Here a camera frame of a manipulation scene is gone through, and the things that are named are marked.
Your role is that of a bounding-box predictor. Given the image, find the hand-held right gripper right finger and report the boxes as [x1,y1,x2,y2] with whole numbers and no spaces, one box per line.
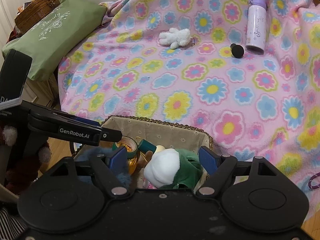
[196,146,288,199]

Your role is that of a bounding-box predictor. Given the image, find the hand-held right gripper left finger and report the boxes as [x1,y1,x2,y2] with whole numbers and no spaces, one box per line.
[50,146,130,199]

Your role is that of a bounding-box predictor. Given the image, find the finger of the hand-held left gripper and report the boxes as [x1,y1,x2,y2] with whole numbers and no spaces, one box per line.
[28,114,123,147]
[21,101,102,127]

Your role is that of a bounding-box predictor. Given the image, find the green tape roll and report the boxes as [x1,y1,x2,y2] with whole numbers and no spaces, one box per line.
[112,135,139,159]

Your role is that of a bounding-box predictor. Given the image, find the orange satin pouch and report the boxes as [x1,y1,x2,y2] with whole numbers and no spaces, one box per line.
[128,152,143,174]

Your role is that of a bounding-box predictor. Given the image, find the blue fluffy toy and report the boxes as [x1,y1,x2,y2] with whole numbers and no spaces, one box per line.
[75,147,132,188]

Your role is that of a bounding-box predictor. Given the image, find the green and white plush toy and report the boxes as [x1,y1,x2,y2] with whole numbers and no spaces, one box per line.
[144,148,203,190]

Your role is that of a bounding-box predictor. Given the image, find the wooden ball with green stem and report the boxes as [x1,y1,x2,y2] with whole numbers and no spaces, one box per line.
[139,139,167,155]

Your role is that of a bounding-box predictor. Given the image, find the woven basket with cloth liner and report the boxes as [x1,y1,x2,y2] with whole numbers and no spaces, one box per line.
[71,115,214,190]

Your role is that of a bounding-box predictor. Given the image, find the light wooden cabinet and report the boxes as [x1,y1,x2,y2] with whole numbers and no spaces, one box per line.
[24,74,62,110]

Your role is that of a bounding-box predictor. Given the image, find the green printed cushion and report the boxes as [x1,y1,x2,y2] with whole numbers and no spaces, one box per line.
[2,0,108,82]

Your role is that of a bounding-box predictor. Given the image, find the pink floral fleece blanket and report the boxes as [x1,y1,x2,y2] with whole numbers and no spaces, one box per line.
[57,0,320,195]

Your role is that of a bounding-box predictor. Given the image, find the brown wicker basket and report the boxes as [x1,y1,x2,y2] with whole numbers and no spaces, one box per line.
[14,0,62,34]

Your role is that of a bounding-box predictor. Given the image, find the black round knob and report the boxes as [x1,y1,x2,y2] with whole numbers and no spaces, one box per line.
[230,44,245,58]

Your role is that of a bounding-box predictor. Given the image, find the striped black white garment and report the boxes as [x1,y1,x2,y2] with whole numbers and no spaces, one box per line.
[0,206,27,240]

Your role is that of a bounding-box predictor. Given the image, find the purple white bottle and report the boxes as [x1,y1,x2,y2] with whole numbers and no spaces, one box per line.
[245,0,267,55]

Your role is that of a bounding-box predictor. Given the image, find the purple braided wrist strap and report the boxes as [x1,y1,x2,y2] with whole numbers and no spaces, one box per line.
[308,172,320,189]

